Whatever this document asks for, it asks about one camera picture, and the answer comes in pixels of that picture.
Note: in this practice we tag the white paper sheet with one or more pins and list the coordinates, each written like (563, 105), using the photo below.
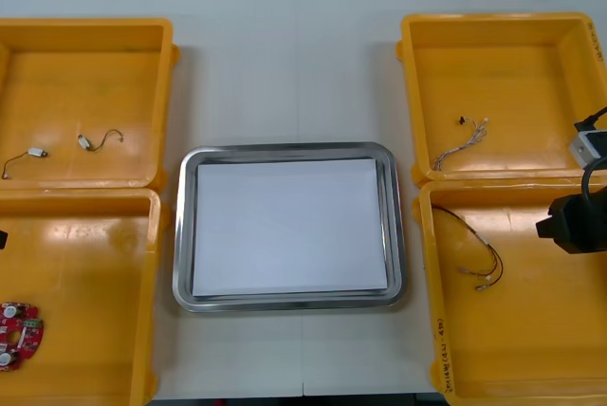
(289, 226)

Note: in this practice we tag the round red circuit board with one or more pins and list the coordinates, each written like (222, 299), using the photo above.
(21, 330)

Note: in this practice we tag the small white-label metal solenoid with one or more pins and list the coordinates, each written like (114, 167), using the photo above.
(34, 153)
(84, 142)

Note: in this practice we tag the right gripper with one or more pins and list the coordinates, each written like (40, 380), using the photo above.
(578, 226)

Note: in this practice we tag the yellow-orange plastic bin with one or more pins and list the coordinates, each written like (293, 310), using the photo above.
(95, 306)
(521, 330)
(95, 93)
(498, 83)

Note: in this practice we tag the steel tray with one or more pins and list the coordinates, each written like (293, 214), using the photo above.
(182, 235)

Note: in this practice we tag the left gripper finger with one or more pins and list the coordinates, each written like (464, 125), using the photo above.
(3, 240)

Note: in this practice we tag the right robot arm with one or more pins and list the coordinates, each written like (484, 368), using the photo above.
(588, 145)

